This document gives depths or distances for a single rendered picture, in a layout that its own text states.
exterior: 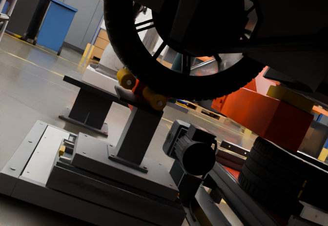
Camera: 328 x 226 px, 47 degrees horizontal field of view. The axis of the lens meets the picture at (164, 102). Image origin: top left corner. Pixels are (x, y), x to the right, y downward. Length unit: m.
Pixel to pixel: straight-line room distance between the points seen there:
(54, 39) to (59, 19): 0.38
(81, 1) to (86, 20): 0.61
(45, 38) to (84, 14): 4.88
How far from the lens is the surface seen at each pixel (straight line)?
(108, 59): 2.78
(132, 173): 1.37
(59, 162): 1.38
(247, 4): 1.59
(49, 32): 7.76
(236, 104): 1.83
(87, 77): 2.72
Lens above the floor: 0.61
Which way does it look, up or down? 5 degrees down
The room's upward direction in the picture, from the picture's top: 24 degrees clockwise
